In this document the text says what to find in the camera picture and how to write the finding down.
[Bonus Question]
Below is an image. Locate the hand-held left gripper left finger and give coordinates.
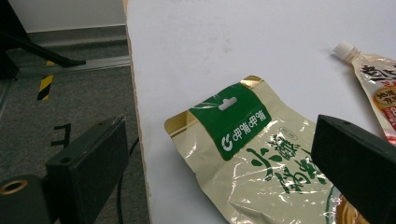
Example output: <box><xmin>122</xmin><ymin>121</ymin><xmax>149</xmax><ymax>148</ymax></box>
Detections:
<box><xmin>46</xmin><ymin>115</ymin><xmax>131</xmax><ymax>224</ymax></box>

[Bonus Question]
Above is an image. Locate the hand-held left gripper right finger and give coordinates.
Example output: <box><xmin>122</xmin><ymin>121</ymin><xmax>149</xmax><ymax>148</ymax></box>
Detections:
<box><xmin>310</xmin><ymin>114</ymin><xmax>396</xmax><ymax>224</ymax></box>

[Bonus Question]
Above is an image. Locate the beige spouted sauce pouch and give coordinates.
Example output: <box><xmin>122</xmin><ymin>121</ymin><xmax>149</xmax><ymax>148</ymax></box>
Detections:
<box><xmin>332</xmin><ymin>40</ymin><xmax>396</xmax><ymax>147</ymax></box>

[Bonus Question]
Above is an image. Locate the green and beige snack packet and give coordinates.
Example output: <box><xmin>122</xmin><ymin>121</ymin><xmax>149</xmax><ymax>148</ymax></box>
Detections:
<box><xmin>163</xmin><ymin>75</ymin><xmax>375</xmax><ymax>224</ymax></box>

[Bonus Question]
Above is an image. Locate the black tape mark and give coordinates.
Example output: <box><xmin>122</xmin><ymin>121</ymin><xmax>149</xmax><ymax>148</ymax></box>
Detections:
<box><xmin>50</xmin><ymin>122</ymin><xmax>73</xmax><ymax>147</ymax></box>

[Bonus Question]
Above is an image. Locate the yellow and black hazard tape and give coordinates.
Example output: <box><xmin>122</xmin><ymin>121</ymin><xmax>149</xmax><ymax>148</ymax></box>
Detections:
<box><xmin>35</xmin><ymin>60</ymin><xmax>57</xmax><ymax>102</ymax></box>

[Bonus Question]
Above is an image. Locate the black stand leg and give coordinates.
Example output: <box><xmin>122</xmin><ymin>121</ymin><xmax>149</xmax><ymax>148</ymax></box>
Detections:
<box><xmin>0</xmin><ymin>0</ymin><xmax>87</xmax><ymax>80</ymax></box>

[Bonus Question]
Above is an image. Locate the black cable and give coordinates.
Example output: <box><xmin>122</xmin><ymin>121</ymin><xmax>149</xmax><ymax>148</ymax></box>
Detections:
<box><xmin>115</xmin><ymin>135</ymin><xmax>140</xmax><ymax>224</ymax></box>

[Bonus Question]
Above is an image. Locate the metal floor rail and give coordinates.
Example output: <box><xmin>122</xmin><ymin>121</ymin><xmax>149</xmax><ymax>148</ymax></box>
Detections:
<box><xmin>15</xmin><ymin>55</ymin><xmax>131</xmax><ymax>79</ymax></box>

